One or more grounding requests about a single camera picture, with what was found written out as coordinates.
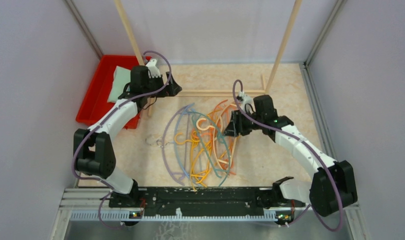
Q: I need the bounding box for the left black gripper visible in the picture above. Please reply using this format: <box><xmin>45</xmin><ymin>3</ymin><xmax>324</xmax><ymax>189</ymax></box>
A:
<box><xmin>143</xmin><ymin>71</ymin><xmax>182</xmax><ymax>98</ymax></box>

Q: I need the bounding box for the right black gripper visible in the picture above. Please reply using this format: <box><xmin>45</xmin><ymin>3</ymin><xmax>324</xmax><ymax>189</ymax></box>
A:
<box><xmin>222</xmin><ymin>108</ymin><xmax>264</xmax><ymax>137</ymax></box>

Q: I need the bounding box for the cream hanger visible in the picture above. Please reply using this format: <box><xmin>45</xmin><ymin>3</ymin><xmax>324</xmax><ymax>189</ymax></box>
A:
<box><xmin>196</xmin><ymin>100</ymin><xmax>238</xmax><ymax>170</ymax></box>

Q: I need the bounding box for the teal hanger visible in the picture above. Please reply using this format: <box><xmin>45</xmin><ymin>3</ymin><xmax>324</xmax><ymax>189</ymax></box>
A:
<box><xmin>186</xmin><ymin>109</ymin><xmax>235</xmax><ymax>187</ymax></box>

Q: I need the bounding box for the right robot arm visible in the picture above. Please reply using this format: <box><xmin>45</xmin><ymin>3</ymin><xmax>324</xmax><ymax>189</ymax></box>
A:
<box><xmin>222</xmin><ymin>92</ymin><xmax>358</xmax><ymax>217</ymax></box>

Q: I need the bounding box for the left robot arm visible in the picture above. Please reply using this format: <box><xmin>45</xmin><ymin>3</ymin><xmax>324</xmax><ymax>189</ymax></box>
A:
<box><xmin>71</xmin><ymin>64</ymin><xmax>182</xmax><ymax>207</ymax></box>

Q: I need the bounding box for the yellow hanger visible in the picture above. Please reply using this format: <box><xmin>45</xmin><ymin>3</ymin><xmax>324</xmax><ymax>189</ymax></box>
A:
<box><xmin>184</xmin><ymin>128</ymin><xmax>224</xmax><ymax>192</ymax></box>
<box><xmin>174</xmin><ymin>129</ymin><xmax>213</xmax><ymax>189</ymax></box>

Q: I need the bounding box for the purple hanger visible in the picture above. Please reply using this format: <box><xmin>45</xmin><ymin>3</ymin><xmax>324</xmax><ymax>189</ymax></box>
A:
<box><xmin>156</xmin><ymin>103</ymin><xmax>194</xmax><ymax>186</ymax></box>

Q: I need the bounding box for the light green cloth pouch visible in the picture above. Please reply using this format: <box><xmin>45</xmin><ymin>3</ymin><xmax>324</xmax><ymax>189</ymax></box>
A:
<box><xmin>107</xmin><ymin>66</ymin><xmax>131</xmax><ymax>103</ymax></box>

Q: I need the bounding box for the blue hanger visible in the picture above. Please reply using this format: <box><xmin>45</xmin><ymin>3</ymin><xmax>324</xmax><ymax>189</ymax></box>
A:
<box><xmin>173</xmin><ymin>105</ymin><xmax>197</xmax><ymax>181</ymax></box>

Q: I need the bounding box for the red plastic tray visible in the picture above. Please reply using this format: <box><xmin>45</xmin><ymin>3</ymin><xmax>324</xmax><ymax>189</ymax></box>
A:
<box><xmin>75</xmin><ymin>55</ymin><xmax>139</xmax><ymax>126</ymax></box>

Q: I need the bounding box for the wooden hanger rack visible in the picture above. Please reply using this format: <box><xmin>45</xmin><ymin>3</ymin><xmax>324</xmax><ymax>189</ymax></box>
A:
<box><xmin>114</xmin><ymin>0</ymin><xmax>302</xmax><ymax>97</ymax></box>

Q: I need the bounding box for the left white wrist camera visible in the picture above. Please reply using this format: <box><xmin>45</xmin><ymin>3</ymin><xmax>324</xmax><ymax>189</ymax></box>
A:
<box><xmin>145</xmin><ymin>58</ymin><xmax>162</xmax><ymax>78</ymax></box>

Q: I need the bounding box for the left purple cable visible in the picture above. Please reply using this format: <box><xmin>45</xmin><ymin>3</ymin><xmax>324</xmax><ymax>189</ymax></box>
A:
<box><xmin>71</xmin><ymin>50</ymin><xmax>173</xmax><ymax>231</ymax></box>

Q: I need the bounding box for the purple cable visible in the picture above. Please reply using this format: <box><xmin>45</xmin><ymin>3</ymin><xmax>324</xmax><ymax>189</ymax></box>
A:
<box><xmin>71</xmin><ymin>50</ymin><xmax>173</xmax><ymax>231</ymax></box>
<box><xmin>232</xmin><ymin>79</ymin><xmax>345</xmax><ymax>232</ymax></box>

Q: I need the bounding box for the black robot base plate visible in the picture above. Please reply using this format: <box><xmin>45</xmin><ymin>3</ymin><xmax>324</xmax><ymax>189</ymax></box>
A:
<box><xmin>108</xmin><ymin>186</ymin><xmax>305</xmax><ymax>217</ymax></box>

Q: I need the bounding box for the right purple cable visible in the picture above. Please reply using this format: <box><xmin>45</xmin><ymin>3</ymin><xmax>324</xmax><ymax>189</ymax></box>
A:
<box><xmin>232</xmin><ymin>79</ymin><xmax>345</xmax><ymax>232</ymax></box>

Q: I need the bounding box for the grey cable duct rail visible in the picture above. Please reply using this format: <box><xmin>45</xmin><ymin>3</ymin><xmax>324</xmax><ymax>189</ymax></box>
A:
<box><xmin>59</xmin><ymin>188</ymin><xmax>360</xmax><ymax>222</ymax></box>

